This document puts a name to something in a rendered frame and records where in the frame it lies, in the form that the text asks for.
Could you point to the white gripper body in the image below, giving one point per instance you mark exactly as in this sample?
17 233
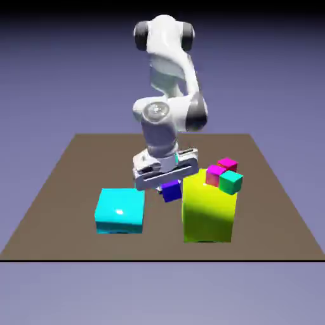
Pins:
165 176

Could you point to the small blue cube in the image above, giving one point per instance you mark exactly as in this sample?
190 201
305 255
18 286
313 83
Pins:
171 192

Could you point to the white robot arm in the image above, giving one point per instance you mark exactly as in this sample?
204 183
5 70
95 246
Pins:
162 83

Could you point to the small magenta cube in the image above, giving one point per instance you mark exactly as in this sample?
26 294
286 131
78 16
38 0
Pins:
213 175

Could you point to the small pink cube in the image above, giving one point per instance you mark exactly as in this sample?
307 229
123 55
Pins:
229 163

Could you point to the small green cube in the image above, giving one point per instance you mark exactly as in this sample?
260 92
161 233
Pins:
230 182

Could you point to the large cyan box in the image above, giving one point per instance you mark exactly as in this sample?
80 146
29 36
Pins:
119 208

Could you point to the large yellow box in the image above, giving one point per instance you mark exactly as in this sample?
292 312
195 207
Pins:
207 213

